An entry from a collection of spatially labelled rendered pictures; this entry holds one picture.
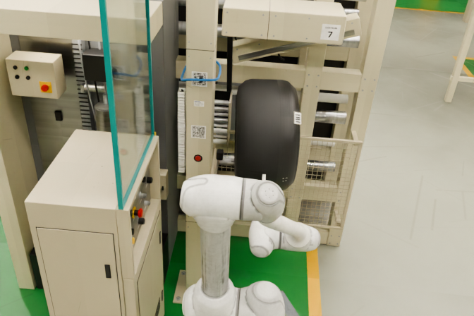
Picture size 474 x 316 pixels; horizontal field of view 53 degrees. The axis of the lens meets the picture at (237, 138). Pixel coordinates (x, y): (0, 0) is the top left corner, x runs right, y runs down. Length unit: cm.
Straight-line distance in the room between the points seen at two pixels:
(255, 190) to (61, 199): 84
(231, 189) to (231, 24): 119
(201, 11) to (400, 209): 262
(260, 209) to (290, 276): 198
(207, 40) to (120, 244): 96
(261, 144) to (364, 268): 163
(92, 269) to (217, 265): 63
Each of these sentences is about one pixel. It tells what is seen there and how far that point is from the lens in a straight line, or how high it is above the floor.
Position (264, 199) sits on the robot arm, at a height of 158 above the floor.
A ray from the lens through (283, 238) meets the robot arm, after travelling 199.
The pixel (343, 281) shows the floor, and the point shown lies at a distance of 342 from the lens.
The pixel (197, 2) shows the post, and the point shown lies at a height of 187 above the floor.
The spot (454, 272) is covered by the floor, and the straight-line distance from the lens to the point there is 378.
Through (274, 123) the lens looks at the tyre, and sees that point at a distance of 220.
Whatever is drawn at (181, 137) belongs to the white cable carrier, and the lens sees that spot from 244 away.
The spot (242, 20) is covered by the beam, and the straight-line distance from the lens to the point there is 242.
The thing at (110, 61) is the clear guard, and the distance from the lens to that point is 154.
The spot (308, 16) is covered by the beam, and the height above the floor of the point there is 177.
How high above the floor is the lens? 244
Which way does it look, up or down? 31 degrees down
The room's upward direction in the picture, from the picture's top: 4 degrees clockwise
